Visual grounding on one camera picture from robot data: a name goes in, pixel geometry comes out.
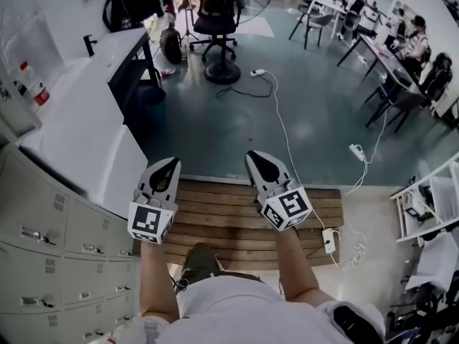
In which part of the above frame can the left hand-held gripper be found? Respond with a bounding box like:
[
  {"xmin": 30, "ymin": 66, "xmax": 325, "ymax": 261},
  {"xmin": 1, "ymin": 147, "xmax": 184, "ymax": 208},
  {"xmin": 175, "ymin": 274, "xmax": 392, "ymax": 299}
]
[{"xmin": 128, "ymin": 157, "xmax": 182, "ymax": 245}]

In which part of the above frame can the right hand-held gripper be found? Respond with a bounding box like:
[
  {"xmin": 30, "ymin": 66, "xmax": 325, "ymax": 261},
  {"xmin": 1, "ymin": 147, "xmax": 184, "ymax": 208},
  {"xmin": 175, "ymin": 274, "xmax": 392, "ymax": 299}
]
[{"xmin": 245, "ymin": 151, "xmax": 312, "ymax": 232}]

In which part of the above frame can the grey metal locker cabinet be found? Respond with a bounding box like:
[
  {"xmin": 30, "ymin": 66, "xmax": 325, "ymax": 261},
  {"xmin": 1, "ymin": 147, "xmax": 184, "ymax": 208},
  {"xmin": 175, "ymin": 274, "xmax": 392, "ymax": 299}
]
[{"xmin": 0, "ymin": 111, "xmax": 141, "ymax": 344}]

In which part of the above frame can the person's right forearm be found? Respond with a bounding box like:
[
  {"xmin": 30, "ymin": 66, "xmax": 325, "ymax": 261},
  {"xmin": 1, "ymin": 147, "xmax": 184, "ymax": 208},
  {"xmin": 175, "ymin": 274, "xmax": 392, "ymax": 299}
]
[{"xmin": 274, "ymin": 227, "xmax": 326, "ymax": 306}]

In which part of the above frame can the person's left forearm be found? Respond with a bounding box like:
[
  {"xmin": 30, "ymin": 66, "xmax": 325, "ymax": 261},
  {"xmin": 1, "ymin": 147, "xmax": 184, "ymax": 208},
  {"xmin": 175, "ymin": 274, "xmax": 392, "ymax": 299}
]
[{"xmin": 138, "ymin": 240, "xmax": 180, "ymax": 324}]

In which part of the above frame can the wooden slat platform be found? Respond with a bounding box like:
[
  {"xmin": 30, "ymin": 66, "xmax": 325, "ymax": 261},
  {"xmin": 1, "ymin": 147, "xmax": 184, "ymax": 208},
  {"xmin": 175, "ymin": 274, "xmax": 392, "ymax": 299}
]
[{"xmin": 163, "ymin": 178, "xmax": 346, "ymax": 269}]

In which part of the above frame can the dark bin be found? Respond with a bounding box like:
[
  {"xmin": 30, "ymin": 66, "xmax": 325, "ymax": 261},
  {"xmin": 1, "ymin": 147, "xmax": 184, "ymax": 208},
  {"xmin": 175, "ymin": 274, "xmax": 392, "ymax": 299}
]
[{"xmin": 138, "ymin": 86, "xmax": 168, "ymax": 123}]

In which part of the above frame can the person's olive trouser leg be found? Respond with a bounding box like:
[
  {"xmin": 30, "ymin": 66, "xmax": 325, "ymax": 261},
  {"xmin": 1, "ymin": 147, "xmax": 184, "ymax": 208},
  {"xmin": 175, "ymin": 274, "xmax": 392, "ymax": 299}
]
[{"xmin": 181, "ymin": 242, "xmax": 220, "ymax": 295}]

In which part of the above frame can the black standing fan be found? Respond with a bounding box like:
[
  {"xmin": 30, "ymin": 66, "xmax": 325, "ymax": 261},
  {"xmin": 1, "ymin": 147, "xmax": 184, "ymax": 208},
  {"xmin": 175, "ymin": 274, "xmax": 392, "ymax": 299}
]
[{"xmin": 204, "ymin": 0, "xmax": 275, "ymax": 85}]

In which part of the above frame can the person's white shirt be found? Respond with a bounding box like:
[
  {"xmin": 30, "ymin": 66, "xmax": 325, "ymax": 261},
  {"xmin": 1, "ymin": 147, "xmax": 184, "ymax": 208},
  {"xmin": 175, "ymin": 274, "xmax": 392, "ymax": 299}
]
[{"xmin": 138, "ymin": 274, "xmax": 387, "ymax": 344}]

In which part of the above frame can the brown bag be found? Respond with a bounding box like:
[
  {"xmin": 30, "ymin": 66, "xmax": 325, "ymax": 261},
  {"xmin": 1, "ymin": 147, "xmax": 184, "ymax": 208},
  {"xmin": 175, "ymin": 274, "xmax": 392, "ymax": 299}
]
[{"xmin": 159, "ymin": 27, "xmax": 184, "ymax": 65}]

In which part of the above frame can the clear bottle with red label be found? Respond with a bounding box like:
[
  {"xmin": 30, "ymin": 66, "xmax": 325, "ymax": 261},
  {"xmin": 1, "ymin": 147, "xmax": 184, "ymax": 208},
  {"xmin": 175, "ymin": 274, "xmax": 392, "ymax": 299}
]
[{"xmin": 14, "ymin": 61, "xmax": 51, "ymax": 113}]

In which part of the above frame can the black faucet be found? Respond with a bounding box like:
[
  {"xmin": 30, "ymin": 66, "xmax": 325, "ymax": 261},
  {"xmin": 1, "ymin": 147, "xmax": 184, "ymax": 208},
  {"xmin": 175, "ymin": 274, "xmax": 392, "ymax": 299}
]
[{"xmin": 82, "ymin": 34, "xmax": 98, "ymax": 57}]

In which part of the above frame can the white plastic bag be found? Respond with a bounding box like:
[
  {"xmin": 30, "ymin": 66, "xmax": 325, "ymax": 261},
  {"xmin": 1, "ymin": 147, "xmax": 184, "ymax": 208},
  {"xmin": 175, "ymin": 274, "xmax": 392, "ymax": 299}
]
[{"xmin": 145, "ymin": 7, "xmax": 176, "ymax": 38}]

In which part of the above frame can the black mesh office chair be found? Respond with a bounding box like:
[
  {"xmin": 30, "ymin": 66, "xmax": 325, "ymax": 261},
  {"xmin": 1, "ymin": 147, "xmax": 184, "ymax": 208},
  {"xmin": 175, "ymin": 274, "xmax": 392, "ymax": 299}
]
[{"xmin": 188, "ymin": 0, "xmax": 242, "ymax": 63}]

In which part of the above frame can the grey chair with dark legs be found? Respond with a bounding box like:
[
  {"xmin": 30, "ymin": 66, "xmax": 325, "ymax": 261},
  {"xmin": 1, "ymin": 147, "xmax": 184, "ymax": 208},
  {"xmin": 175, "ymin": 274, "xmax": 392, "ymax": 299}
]
[{"xmin": 288, "ymin": 11, "xmax": 336, "ymax": 49}]

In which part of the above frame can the long office table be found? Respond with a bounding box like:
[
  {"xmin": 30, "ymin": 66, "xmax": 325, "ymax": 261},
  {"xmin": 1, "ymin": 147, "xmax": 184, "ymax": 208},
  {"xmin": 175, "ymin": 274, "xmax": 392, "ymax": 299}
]
[{"xmin": 336, "ymin": 33, "xmax": 426, "ymax": 98}]

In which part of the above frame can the white shelf rack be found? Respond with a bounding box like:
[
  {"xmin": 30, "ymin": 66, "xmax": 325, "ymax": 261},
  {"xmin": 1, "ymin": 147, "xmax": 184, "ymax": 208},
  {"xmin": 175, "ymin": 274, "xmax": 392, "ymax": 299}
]
[{"xmin": 389, "ymin": 159, "xmax": 459, "ymax": 244}]

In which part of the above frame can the black backpack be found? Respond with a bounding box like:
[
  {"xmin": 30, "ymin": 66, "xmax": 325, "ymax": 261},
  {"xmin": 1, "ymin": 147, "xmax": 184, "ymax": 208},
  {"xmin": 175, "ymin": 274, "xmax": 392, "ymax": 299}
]
[{"xmin": 103, "ymin": 0, "xmax": 151, "ymax": 34}]

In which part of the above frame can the thin black tripod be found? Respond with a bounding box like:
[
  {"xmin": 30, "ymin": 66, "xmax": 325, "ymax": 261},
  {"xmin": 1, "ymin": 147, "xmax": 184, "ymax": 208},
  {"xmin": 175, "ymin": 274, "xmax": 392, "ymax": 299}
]
[{"xmin": 177, "ymin": 0, "xmax": 202, "ymax": 52}]

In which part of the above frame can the white sheet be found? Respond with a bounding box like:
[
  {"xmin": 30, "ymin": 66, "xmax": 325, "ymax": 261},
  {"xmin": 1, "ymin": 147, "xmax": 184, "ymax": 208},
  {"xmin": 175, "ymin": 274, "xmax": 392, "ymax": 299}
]
[{"xmin": 404, "ymin": 227, "xmax": 459, "ymax": 295}]

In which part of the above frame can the small white table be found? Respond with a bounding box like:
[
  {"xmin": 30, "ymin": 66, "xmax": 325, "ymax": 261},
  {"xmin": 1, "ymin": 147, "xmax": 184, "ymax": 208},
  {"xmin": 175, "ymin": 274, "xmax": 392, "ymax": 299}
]
[{"xmin": 310, "ymin": 0, "xmax": 356, "ymax": 39}]

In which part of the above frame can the black power cable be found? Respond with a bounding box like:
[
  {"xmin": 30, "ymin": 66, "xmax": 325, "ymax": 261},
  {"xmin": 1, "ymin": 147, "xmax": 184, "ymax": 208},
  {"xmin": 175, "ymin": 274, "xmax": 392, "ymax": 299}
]
[{"xmin": 214, "ymin": 73, "xmax": 274, "ymax": 99}]

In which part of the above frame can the white counter with dark frame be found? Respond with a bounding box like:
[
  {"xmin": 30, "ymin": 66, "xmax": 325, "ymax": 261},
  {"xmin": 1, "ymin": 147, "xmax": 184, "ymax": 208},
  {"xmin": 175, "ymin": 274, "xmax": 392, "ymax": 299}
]
[{"xmin": 19, "ymin": 27, "xmax": 162, "ymax": 211}]

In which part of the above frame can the thin black looped cable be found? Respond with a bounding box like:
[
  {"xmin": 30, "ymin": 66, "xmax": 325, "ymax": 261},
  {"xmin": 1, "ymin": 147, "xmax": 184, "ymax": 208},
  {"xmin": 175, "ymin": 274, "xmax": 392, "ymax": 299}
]
[{"xmin": 170, "ymin": 276, "xmax": 190, "ymax": 296}]

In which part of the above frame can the coiled white cable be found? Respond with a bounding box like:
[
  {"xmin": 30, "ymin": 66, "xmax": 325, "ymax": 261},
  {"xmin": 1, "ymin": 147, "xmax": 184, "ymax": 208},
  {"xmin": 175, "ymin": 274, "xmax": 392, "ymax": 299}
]
[{"xmin": 335, "ymin": 209, "xmax": 369, "ymax": 269}]

